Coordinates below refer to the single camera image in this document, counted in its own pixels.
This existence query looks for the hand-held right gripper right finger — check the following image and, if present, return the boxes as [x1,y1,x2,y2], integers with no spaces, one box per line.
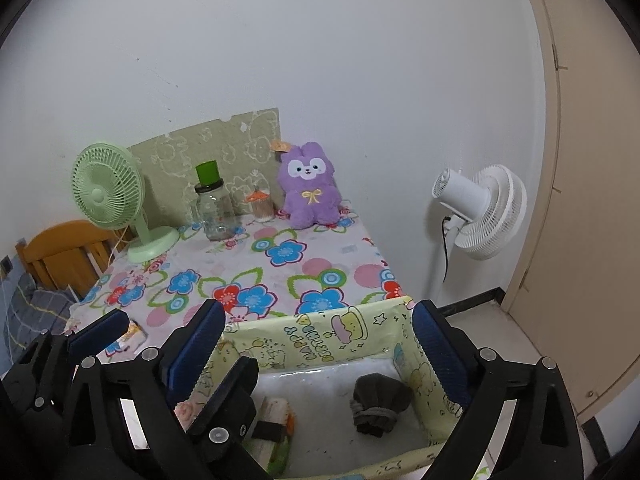
[411,299,587,480]

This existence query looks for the grey plaid pillow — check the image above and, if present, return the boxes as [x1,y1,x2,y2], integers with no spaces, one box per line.
[0,272,83,356]

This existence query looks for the glass jar with green lid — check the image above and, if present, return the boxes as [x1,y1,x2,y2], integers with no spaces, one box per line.
[194,160,237,242]

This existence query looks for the beige door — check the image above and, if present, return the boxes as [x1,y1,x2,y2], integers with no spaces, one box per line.
[500,0,640,421]

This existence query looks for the white standing fan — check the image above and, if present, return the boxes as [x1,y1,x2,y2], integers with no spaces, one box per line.
[431,162,528,306]

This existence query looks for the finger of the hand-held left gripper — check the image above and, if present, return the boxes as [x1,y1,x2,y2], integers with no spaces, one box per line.
[187,357,261,463]
[66,309,131,362]

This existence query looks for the purple plush bunny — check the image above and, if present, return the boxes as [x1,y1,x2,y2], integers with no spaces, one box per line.
[270,140,343,231]

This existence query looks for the yellow orange snack packet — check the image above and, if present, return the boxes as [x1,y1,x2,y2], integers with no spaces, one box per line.
[102,317,148,358]

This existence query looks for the white fan cable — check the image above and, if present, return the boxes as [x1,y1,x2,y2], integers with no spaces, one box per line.
[107,227,129,264]

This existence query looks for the yellow printed fabric storage box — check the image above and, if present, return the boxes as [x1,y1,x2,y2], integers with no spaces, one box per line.
[185,296,501,480]

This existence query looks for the dark grey rolled socks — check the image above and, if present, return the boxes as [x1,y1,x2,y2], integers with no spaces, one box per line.
[351,374,413,438]

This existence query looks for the small jar with orange lid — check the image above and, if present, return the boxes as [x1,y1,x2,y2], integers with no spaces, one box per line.
[243,187,275,222]

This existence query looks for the green white tissue pack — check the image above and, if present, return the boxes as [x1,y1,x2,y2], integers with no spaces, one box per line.
[245,396,296,478]

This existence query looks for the black fan cable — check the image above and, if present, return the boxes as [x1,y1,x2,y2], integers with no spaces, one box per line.
[440,216,451,283]

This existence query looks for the green desk fan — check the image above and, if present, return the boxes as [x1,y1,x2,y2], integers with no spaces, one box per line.
[71,141,181,264]

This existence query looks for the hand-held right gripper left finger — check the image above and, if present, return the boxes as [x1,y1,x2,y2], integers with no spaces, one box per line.
[65,299,277,480]

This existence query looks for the green patterned board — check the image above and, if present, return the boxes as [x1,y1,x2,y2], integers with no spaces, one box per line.
[126,107,283,226]

